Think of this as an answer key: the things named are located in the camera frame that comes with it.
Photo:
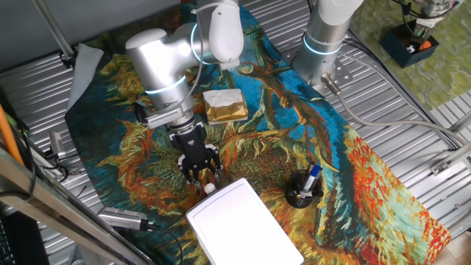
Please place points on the white power strip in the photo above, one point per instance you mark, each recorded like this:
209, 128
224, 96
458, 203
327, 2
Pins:
230, 66

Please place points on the green marbled tablecloth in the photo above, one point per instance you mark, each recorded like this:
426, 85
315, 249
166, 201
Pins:
441, 81

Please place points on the small soccer ball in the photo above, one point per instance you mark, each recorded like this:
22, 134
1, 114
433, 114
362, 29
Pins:
411, 48

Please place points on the gold tissue pack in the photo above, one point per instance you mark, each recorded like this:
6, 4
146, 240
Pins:
225, 108

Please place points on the aluminium frame beam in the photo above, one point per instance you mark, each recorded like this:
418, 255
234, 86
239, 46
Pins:
55, 198

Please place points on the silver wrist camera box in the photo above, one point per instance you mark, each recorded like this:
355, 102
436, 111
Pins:
169, 117

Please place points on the silver grey gripper body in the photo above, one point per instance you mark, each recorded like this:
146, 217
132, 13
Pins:
423, 29

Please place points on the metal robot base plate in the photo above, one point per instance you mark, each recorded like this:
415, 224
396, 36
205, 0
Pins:
342, 73

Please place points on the metal pole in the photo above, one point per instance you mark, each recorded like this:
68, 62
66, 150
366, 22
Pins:
55, 29

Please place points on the slim silver robot arm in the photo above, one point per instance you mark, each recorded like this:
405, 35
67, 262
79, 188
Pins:
436, 7

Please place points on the orange ball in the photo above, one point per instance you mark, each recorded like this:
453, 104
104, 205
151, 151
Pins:
427, 45

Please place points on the black toy box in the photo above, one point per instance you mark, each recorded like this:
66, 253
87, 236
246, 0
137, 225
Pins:
395, 55

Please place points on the blue capped white marker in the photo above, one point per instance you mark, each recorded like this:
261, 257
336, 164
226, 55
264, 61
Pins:
312, 176

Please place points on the grey camera with plug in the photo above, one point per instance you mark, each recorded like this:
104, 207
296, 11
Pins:
121, 218

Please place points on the sunflower painting tablecloth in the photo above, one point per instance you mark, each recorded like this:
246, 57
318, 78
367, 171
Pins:
276, 140

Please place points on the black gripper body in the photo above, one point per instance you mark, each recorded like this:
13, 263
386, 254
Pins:
193, 145

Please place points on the black mesh pen holder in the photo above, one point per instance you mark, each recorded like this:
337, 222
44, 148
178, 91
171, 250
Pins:
296, 191

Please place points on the black monitor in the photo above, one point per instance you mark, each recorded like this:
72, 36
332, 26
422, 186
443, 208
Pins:
25, 239

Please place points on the black marker pen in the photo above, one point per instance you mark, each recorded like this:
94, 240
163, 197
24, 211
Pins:
311, 193

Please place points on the white screw knob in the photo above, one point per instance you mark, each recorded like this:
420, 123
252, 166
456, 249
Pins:
210, 188

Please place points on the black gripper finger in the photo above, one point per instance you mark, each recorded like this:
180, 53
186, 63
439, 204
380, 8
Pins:
187, 171
218, 165

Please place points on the aluminium corner bracket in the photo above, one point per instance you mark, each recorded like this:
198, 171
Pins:
450, 158

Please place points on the white plastic lidded box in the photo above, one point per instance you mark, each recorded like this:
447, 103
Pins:
243, 224

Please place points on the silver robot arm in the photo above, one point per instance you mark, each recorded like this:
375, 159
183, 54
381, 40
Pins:
162, 66

